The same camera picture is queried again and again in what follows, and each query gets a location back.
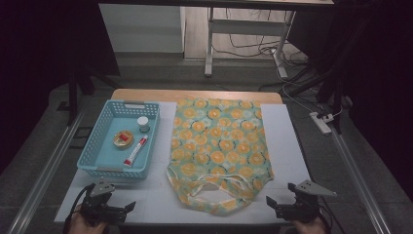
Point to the person's right hand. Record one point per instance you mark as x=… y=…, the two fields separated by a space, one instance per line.
x=308 y=228

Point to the small white capped bottle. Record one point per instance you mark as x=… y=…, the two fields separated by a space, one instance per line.
x=142 y=124

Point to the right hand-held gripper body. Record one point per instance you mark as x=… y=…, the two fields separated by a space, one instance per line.
x=303 y=204

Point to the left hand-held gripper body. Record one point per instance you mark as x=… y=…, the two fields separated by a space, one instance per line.
x=97 y=203

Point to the aluminium rail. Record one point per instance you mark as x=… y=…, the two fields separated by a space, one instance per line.
x=45 y=169
x=358 y=182

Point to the orange flower print cloth bag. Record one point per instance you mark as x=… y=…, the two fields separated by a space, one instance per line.
x=220 y=146

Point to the white-legged desk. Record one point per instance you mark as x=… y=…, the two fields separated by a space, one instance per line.
x=246 y=26

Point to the person's left hand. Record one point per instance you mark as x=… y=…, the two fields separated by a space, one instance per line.
x=85 y=227

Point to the light blue plastic basket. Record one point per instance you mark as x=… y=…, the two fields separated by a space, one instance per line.
x=110 y=156

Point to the black metal stand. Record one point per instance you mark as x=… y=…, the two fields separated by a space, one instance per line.
x=336 y=81
x=73 y=94

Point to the white power strip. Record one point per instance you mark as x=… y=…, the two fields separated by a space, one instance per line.
x=319 y=123

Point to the white cabinet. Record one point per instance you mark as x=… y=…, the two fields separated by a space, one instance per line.
x=141 y=27

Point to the red and white tube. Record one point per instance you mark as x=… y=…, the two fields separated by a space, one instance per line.
x=135 y=151

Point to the round red-orange snack packet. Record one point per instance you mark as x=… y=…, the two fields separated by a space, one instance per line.
x=123 y=139

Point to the white table mat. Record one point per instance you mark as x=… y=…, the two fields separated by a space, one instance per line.
x=285 y=146

